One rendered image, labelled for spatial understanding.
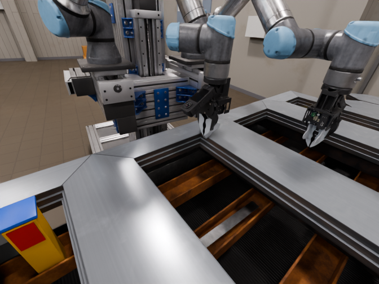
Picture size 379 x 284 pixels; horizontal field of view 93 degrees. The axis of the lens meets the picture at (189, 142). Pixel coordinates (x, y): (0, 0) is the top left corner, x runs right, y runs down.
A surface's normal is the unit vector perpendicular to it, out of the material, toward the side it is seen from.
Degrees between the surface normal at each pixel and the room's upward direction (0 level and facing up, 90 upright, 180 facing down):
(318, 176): 0
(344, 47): 90
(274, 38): 90
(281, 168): 0
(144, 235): 0
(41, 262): 90
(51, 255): 90
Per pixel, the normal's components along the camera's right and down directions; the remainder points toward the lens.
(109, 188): 0.04, -0.84
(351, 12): -0.85, 0.26
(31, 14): 0.52, 0.48
